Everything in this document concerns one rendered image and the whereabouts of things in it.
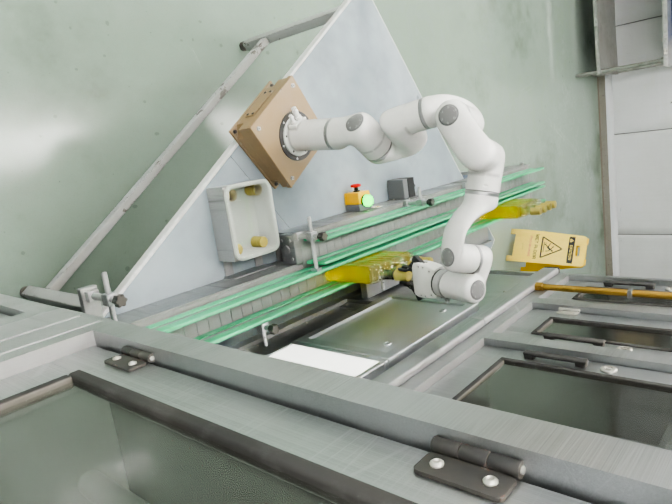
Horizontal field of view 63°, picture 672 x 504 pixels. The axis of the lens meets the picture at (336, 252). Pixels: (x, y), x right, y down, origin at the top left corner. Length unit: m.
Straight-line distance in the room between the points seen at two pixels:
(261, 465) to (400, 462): 0.10
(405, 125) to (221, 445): 1.20
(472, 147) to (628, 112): 6.04
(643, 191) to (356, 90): 5.56
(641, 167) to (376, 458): 7.06
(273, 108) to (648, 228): 6.18
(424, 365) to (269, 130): 0.83
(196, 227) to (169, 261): 0.13
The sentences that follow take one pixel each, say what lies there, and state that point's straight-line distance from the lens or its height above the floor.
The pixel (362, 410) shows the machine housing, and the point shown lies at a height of 1.87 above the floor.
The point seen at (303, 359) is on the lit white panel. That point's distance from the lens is 1.47.
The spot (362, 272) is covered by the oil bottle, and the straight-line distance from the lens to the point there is 1.72.
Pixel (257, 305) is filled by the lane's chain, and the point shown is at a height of 0.88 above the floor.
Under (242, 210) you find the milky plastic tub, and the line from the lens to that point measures 1.73.
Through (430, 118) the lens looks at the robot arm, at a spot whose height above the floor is 1.33.
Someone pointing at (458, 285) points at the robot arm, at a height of 1.42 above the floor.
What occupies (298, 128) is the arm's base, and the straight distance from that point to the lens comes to 1.74.
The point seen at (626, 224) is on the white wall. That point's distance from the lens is 7.51.
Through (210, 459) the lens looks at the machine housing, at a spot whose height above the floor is 1.80.
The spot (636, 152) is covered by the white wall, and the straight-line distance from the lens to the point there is 7.37.
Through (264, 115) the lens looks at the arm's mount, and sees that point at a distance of 1.71.
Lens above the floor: 2.13
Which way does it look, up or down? 42 degrees down
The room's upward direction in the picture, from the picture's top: 92 degrees clockwise
